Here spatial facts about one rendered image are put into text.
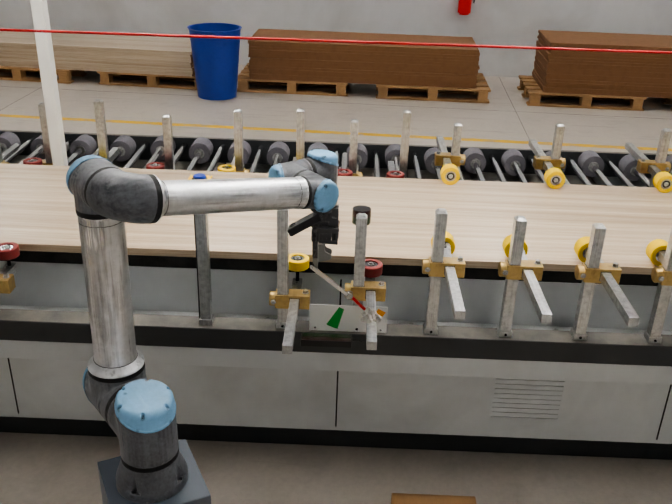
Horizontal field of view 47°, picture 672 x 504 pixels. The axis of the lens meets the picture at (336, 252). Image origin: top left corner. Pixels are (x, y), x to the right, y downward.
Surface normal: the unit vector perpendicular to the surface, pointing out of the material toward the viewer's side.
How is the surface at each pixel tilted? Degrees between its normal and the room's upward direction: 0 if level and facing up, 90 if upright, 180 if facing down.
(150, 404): 5
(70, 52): 90
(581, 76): 90
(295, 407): 90
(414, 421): 90
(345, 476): 0
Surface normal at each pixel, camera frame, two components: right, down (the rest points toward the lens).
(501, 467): 0.03, -0.90
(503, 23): -0.08, 0.43
